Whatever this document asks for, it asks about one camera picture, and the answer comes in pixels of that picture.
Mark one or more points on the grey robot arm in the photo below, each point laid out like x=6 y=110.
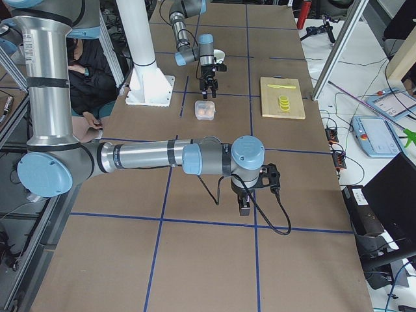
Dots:
x=66 y=96
x=190 y=48

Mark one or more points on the seated person in black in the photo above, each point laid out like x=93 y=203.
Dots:
x=93 y=90

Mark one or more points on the yellow plastic knife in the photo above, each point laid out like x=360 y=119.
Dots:
x=277 y=86

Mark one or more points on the metal grabber stick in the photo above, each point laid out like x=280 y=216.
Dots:
x=411 y=136

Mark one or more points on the red cylinder bottle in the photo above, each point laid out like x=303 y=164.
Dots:
x=304 y=11

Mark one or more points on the blue teach pendant far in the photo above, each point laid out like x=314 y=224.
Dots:
x=394 y=103

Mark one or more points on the white round bowl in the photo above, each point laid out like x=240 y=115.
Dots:
x=219 y=56

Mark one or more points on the clear plastic egg box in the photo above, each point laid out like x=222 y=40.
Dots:
x=206 y=105

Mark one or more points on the blue teach pendant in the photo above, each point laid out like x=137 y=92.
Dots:
x=376 y=137
x=394 y=103

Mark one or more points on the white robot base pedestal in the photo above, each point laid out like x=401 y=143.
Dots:
x=148 y=85

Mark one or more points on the bamboo cutting board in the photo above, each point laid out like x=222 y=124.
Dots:
x=270 y=101

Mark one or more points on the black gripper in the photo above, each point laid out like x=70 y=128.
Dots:
x=207 y=71
x=240 y=190

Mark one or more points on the aluminium frame post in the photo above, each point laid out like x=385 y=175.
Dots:
x=356 y=11

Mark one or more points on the blue teach pendant near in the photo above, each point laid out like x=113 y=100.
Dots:
x=376 y=137

